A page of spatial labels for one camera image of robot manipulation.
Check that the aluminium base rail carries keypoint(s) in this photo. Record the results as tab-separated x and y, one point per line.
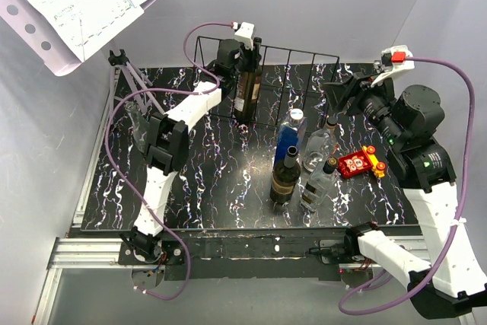
225	184

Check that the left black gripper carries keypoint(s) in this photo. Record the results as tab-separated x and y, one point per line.
255	59

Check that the dark green wine bottle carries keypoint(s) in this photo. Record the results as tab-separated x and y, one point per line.
248	91
285	175

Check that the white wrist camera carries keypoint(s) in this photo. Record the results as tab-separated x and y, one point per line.
394	63
243	34

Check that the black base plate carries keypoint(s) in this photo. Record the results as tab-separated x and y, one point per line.
270	253

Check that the lilac music stand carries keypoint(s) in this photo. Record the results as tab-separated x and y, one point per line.
36	31

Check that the tall clear bottle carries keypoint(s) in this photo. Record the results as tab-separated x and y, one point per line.
139	125

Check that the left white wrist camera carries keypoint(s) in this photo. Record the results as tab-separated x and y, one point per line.
243	34

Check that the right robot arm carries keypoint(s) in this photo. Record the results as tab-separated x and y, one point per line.
450	283

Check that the clear square bottle orange label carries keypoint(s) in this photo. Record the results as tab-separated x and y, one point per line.
320	182

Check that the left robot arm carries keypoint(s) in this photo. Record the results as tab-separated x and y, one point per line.
165	142

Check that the black wire wine rack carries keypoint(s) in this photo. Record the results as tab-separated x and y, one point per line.
291	78

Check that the blue square glass bottle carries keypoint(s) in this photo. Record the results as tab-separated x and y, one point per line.
291	133

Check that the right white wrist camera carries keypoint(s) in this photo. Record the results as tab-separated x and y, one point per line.
394	63

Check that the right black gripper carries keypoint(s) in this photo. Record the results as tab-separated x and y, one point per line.
358	85

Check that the clear round bottle cork stopper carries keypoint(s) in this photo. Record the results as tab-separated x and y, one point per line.
320	145

